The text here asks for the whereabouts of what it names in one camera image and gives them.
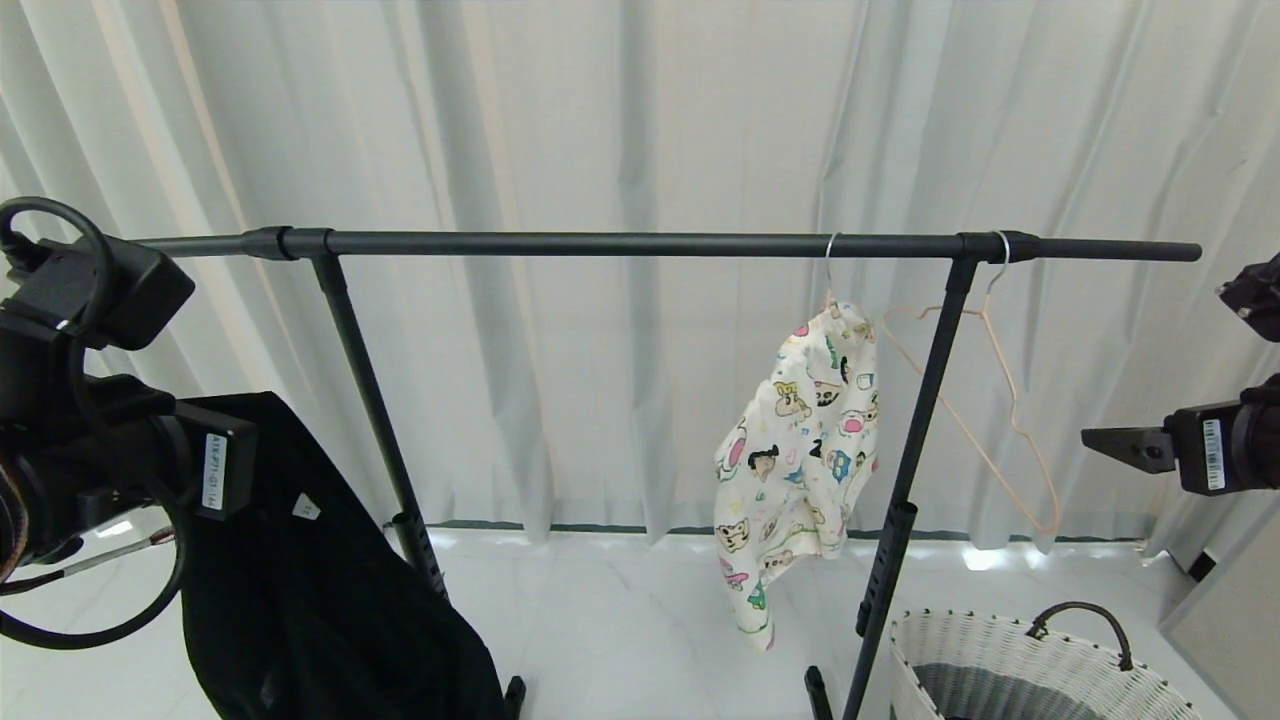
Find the white laundry basket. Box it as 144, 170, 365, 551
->
888, 602, 1201, 720

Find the black garment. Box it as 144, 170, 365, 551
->
180, 392, 506, 720

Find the cream printed garment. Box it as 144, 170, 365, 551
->
713, 300, 881, 653

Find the black cable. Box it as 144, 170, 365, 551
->
0, 197, 193, 651

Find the black clothes rack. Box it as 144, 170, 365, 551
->
135, 227, 1203, 720

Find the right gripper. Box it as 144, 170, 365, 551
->
1080, 375, 1280, 497

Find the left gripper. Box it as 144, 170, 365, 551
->
0, 373, 260, 573

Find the white curtain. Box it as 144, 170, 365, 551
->
0, 0, 1280, 561

